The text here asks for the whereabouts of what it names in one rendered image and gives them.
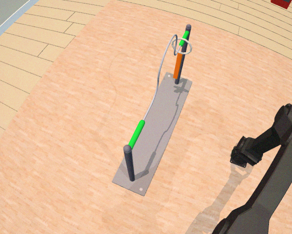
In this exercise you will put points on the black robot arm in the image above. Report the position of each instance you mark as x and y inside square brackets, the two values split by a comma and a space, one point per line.
[254, 216]

